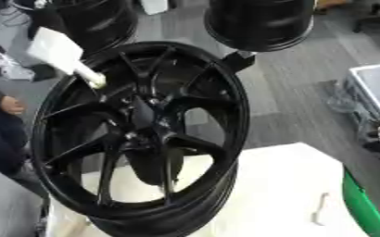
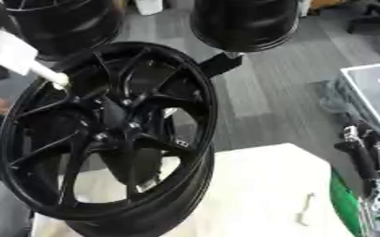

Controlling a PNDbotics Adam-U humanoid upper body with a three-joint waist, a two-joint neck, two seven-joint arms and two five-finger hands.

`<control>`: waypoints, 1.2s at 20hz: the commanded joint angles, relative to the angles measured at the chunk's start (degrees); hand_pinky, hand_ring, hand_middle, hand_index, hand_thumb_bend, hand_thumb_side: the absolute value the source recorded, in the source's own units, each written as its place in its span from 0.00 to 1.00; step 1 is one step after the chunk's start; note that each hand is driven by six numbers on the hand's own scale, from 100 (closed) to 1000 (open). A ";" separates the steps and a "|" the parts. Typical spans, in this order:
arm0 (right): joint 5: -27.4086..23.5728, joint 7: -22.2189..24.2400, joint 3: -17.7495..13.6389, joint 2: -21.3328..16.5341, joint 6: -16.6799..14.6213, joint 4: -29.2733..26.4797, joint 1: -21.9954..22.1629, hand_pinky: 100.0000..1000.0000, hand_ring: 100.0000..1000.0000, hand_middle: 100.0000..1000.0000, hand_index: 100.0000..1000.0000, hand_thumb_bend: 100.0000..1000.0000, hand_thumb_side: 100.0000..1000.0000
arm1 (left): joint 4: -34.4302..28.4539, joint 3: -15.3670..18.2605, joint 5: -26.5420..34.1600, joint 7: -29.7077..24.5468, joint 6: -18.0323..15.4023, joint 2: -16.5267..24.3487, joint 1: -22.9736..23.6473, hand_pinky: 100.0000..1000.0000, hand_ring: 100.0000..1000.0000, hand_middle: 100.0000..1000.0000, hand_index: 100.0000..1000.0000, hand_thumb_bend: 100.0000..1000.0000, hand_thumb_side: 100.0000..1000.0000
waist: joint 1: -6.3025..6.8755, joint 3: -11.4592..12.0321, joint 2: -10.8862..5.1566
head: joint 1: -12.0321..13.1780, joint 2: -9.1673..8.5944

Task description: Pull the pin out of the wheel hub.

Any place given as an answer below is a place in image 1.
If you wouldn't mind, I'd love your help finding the black spoked wheel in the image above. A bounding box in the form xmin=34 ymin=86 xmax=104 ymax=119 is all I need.
xmin=29 ymin=41 xmax=254 ymax=237

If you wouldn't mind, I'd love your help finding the green curved panel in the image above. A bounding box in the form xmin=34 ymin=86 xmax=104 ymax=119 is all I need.
xmin=340 ymin=168 xmax=380 ymax=237

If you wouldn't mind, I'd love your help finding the black wheel rim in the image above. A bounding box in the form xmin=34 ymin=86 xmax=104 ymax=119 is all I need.
xmin=11 ymin=0 xmax=142 ymax=59
xmin=203 ymin=0 xmax=317 ymax=53

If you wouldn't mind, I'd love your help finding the person's hand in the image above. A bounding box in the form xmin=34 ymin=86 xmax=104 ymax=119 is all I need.
xmin=0 ymin=95 xmax=28 ymax=117

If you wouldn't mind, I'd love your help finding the person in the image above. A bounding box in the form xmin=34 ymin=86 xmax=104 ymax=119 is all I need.
xmin=0 ymin=79 xmax=32 ymax=178

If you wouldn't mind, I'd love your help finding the black wheel stand bracket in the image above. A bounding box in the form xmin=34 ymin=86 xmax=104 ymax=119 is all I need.
xmin=219 ymin=50 xmax=259 ymax=74

